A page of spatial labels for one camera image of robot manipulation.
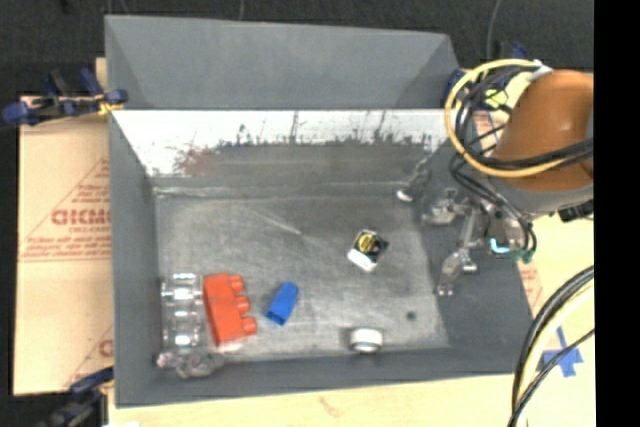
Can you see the silver round metal cap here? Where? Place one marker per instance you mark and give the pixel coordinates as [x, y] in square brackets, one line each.
[366, 339]

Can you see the blue plastic cap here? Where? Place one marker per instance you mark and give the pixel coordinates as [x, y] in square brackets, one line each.
[282, 302]

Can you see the red toy building brick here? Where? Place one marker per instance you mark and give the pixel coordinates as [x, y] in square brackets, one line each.
[226, 307]

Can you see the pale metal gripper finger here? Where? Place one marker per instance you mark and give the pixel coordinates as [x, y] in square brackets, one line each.
[442, 214]
[454, 270]

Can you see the black yellow white small box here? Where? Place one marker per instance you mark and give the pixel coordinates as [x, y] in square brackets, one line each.
[369, 249]

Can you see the grey metal bin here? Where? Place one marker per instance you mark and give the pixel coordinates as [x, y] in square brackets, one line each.
[300, 240]

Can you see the black cylinder on white bracket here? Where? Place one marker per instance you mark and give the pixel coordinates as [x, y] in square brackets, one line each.
[577, 212]

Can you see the clear crumpled plastic piece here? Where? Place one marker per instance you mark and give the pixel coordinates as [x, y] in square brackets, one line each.
[192, 363]

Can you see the small white clear piece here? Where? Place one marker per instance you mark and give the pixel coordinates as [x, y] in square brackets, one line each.
[405, 195]

